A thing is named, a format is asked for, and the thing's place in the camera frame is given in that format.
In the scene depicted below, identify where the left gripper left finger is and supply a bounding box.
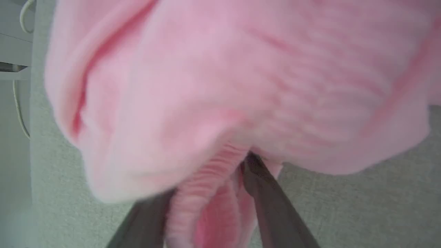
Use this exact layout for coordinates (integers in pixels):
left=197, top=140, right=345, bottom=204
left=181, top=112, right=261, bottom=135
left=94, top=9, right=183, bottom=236
left=106, top=189, right=177, bottom=248

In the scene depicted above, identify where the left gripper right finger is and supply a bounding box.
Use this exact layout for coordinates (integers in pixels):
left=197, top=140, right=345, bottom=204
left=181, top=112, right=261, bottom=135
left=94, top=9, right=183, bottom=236
left=240, top=153, right=321, bottom=248

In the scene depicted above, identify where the pink shorts garment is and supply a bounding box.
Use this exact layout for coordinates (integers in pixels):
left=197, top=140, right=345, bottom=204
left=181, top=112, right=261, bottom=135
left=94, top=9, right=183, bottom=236
left=44, top=0, right=441, bottom=248

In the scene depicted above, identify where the white floor cable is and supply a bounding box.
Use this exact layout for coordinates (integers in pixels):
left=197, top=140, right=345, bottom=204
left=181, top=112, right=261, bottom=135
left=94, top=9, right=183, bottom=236
left=13, top=80, right=31, bottom=139
left=19, top=0, right=36, bottom=34

